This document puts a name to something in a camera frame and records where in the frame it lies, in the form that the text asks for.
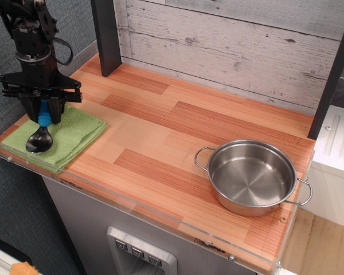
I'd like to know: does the dark grey right post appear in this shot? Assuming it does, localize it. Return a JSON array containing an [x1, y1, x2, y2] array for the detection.
[[307, 33, 344, 140]]

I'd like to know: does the green folded towel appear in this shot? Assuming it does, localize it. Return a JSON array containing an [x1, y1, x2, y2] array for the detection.
[[1, 105, 107, 174]]

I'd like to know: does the silver dispenser panel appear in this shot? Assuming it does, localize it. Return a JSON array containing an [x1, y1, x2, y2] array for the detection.
[[107, 226, 178, 274]]

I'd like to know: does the clear acrylic edge guard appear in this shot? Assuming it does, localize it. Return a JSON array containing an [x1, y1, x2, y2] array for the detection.
[[0, 141, 307, 274]]

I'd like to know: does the blue handled metal spoon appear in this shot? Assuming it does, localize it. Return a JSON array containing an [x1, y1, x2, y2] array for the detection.
[[26, 100, 53, 154]]

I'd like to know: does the orange black object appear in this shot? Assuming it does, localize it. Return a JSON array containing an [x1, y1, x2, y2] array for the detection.
[[0, 240, 40, 274]]

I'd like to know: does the black cable loop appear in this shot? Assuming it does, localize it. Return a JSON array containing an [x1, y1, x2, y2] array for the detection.
[[50, 37, 74, 66]]

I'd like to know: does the stainless steel pot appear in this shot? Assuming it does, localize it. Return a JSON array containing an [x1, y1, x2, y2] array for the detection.
[[194, 139, 300, 217]]

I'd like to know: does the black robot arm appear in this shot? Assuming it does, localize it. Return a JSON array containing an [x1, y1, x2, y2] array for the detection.
[[0, 1, 82, 124]]

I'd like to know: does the dark grey post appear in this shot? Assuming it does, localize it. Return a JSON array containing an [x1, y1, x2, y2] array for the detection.
[[91, 0, 122, 77], [307, 33, 344, 140]]

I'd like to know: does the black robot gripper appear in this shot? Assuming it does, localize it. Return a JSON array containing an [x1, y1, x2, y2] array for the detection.
[[0, 61, 82, 124]]

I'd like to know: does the dark grey left post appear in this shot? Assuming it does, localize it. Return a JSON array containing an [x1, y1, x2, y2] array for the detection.
[[91, 0, 122, 77]]

